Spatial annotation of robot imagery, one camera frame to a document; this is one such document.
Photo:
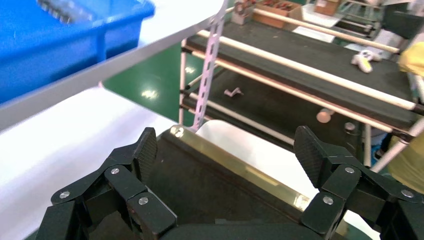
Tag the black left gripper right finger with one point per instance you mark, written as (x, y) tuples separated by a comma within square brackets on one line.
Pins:
[(338, 180)]

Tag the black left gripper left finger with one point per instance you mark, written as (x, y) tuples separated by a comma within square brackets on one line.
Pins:
[(122, 180)]

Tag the small grey round knob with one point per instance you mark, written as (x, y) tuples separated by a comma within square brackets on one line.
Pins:
[(349, 126)]

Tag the beige round knob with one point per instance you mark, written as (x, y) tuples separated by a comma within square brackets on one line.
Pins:
[(324, 116)]

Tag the white handheld tool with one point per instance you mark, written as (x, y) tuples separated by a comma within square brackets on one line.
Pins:
[(364, 63)]

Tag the black belt conveyor table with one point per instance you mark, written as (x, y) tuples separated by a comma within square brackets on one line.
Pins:
[(298, 53)]

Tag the small grey metal piece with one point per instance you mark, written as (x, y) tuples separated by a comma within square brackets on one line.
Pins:
[(233, 92)]

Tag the person in yellow clothes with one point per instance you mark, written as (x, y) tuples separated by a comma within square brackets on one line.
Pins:
[(412, 59)]

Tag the large blue plastic bin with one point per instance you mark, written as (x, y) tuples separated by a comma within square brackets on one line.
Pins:
[(49, 53)]

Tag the white paper sheet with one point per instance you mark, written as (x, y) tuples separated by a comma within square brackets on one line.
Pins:
[(313, 34)]

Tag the small brown cardboard box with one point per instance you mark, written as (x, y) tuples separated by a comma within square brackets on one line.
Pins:
[(326, 8)]

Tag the open cardboard box red items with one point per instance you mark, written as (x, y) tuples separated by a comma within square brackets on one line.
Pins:
[(275, 18)]

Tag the stack of flat metal brackets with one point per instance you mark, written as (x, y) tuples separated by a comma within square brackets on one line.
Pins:
[(63, 11)]

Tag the small grey parts box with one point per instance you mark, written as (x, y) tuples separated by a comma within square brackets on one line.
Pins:
[(242, 15)]

